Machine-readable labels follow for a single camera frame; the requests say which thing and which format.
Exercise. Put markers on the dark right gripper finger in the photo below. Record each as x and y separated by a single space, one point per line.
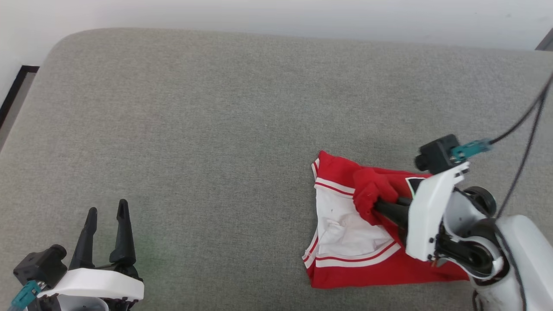
393 211
405 201

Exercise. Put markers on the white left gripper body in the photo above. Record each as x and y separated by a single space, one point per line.
95 283

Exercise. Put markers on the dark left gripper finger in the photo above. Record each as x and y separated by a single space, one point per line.
84 246
123 242

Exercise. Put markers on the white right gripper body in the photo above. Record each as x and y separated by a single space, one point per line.
425 216

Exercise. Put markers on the red and white shirt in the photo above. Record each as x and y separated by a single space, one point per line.
345 233

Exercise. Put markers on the black baseboard strip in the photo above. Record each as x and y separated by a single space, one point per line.
15 93

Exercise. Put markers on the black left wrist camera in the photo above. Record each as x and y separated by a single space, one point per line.
39 265

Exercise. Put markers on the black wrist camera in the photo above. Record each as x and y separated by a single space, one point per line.
39 265
436 155

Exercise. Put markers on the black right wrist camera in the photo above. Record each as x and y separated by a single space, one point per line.
436 155

